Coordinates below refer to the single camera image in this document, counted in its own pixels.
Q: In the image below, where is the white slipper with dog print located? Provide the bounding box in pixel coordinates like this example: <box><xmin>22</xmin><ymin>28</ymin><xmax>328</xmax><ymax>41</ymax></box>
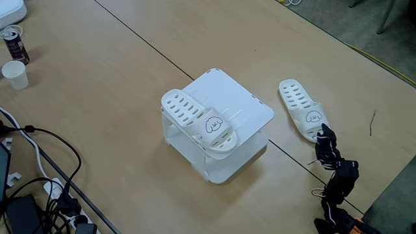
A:
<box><xmin>161</xmin><ymin>88</ymin><xmax>239</xmax><ymax>155</ymax></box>
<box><xmin>278</xmin><ymin>79</ymin><xmax>331</xmax><ymax>144</ymax></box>

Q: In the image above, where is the white plastic shoe rack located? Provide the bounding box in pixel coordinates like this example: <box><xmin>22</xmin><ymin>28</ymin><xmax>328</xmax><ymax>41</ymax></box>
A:
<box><xmin>161</xmin><ymin>68</ymin><xmax>275</xmax><ymax>185</ymax></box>

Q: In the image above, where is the grey chair leg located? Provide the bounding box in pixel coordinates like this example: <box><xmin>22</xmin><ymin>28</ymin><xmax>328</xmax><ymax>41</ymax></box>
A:
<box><xmin>348</xmin><ymin>0</ymin><xmax>398</xmax><ymax>35</ymax></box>

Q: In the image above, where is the black plug-in power adapter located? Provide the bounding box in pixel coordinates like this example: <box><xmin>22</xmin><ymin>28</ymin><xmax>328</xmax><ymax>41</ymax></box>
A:
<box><xmin>74</xmin><ymin>214</ymin><xmax>98</xmax><ymax>234</ymax></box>

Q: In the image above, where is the black power plug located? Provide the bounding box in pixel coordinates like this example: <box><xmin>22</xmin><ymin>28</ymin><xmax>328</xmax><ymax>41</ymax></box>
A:
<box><xmin>57</xmin><ymin>190</ymin><xmax>82</xmax><ymax>218</ymax></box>

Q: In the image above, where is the white power strip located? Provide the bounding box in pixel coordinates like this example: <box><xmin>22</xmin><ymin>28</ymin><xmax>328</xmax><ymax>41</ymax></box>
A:
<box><xmin>43</xmin><ymin>177</ymin><xmax>101</xmax><ymax>234</ymax></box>

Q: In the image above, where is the black power brick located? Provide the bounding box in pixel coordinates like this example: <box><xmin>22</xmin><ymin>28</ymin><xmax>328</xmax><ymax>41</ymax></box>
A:
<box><xmin>5</xmin><ymin>194</ymin><xmax>44</xmax><ymax>234</ymax></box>

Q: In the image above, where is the white paper cup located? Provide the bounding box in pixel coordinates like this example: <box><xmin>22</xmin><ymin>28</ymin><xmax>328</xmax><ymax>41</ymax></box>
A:
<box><xmin>1</xmin><ymin>60</ymin><xmax>29</xmax><ymax>91</ymax></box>

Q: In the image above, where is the purple drink can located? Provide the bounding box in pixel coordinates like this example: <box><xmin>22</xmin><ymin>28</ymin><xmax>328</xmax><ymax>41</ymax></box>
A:
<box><xmin>3</xmin><ymin>29</ymin><xmax>31</xmax><ymax>66</ymax></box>

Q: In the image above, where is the black laptop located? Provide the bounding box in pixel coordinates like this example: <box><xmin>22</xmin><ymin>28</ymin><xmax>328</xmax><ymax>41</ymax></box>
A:
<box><xmin>0</xmin><ymin>142</ymin><xmax>11</xmax><ymax>209</ymax></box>

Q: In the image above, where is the white flat device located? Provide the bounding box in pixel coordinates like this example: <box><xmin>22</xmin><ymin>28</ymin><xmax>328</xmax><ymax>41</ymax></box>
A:
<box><xmin>0</xmin><ymin>0</ymin><xmax>28</xmax><ymax>31</ymax></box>

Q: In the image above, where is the thin brown wire scrap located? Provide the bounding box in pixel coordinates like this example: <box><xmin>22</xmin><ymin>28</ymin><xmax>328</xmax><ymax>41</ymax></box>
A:
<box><xmin>369</xmin><ymin>109</ymin><xmax>378</xmax><ymax>137</ymax></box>

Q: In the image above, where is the yellow floor cable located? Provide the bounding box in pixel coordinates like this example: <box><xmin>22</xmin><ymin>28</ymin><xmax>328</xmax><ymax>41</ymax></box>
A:
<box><xmin>344</xmin><ymin>42</ymin><xmax>416</xmax><ymax>88</ymax></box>

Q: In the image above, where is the thick white cable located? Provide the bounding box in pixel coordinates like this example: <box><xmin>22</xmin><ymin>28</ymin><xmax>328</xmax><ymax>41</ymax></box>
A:
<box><xmin>0</xmin><ymin>106</ymin><xmax>49</xmax><ymax>183</ymax></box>

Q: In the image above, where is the black cable with ferrite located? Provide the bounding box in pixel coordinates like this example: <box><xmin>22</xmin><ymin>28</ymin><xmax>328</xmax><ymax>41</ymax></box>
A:
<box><xmin>0</xmin><ymin>124</ymin><xmax>83</xmax><ymax>196</ymax></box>

